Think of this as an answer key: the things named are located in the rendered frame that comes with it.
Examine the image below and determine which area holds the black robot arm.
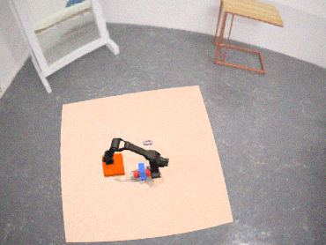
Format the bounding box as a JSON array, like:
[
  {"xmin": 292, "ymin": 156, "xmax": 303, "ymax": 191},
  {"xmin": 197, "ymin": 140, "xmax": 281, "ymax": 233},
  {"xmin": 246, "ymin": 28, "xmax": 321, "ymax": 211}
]
[{"xmin": 102, "ymin": 137, "xmax": 169, "ymax": 169}]

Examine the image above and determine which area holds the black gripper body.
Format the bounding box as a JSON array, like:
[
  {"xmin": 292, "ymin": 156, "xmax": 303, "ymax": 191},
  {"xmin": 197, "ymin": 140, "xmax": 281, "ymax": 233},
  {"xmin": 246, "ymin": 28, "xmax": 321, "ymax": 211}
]
[{"xmin": 149, "ymin": 163, "xmax": 160, "ymax": 179}]

